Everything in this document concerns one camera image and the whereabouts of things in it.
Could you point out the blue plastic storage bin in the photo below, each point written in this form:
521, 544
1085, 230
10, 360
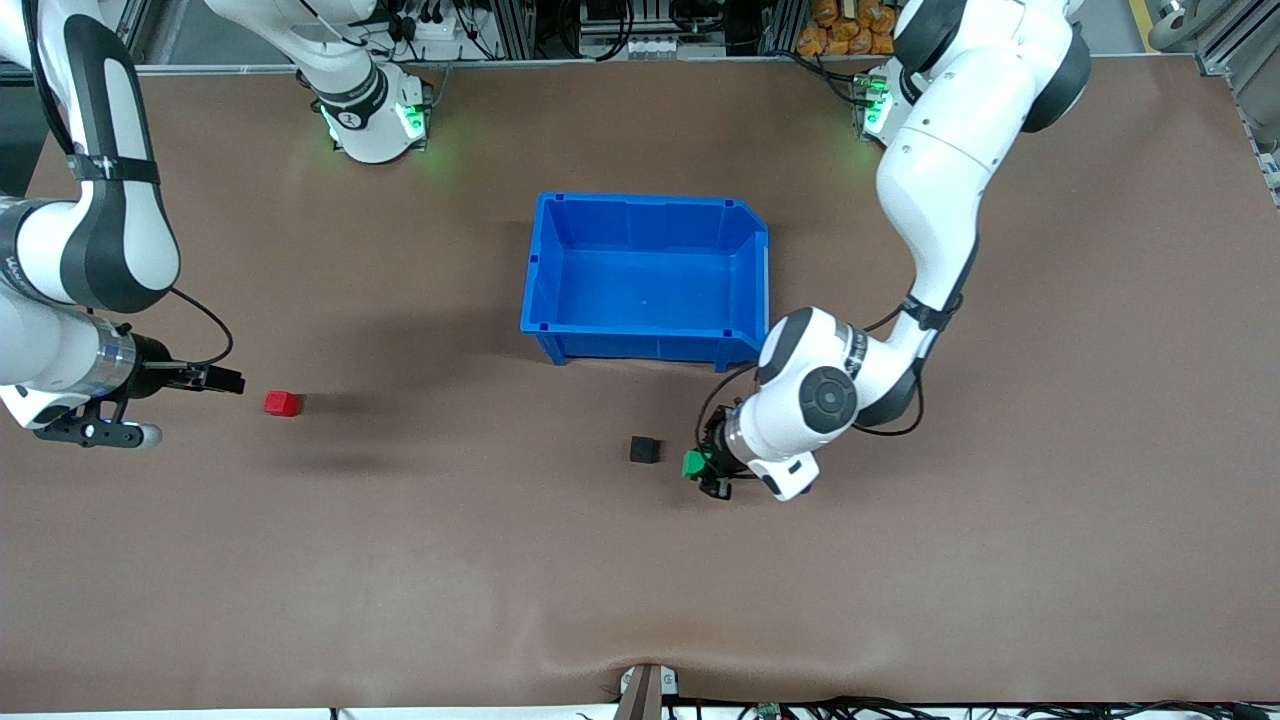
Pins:
640, 290

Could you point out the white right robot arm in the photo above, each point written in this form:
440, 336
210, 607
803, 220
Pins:
370, 130

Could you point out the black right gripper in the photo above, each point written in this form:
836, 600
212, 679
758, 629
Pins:
153, 353

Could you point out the white power strip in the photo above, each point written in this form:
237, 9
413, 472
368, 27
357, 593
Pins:
435, 27

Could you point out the red cube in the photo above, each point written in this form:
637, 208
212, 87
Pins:
280, 404

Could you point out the green cube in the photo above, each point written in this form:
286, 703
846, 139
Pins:
693, 465

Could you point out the aluminium frame strut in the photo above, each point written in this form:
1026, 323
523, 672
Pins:
1225, 50

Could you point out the brown table mat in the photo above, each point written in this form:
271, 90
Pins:
400, 560

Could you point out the black cube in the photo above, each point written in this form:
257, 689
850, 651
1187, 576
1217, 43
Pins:
643, 450

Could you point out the grey metal clamp bracket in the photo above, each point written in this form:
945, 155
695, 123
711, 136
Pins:
648, 690

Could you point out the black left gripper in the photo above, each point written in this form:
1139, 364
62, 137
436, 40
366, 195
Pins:
716, 440

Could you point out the orange packaged goods pile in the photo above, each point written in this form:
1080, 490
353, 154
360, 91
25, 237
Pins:
850, 28

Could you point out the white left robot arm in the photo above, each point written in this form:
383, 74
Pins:
940, 170

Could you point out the white terminal block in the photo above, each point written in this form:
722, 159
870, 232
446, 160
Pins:
620, 47

